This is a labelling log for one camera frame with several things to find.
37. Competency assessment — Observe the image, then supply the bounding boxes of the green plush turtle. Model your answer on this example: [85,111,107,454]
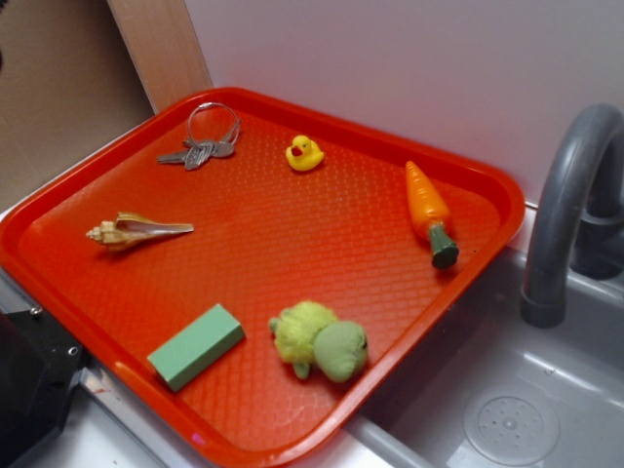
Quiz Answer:
[268,300,369,383]

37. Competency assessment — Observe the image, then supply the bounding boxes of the wooden board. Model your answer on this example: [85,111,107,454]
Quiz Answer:
[107,0,213,113]

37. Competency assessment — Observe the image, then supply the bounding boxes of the silver keys on ring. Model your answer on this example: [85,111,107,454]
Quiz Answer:
[157,101,241,171]

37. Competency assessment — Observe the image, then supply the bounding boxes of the grey toy faucet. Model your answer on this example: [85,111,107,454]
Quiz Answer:
[521,103,623,328]

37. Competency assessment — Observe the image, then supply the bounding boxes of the beige conch seashell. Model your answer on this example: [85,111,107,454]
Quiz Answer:
[86,212,195,253]

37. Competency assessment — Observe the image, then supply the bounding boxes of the yellow rubber duck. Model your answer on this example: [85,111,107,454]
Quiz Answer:
[286,135,325,172]

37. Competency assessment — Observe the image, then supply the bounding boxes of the orange toy carrot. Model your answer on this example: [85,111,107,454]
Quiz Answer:
[405,161,459,270]

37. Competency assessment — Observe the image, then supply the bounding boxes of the red plastic tray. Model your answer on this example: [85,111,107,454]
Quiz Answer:
[1,89,525,467]

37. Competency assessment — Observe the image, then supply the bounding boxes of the grey toy sink basin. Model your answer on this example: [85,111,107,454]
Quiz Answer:
[347,250,623,467]

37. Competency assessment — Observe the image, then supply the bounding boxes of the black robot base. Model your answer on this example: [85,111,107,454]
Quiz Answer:
[1,310,87,467]

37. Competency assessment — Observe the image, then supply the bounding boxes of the green wooden block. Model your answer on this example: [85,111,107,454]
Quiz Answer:
[148,304,246,392]

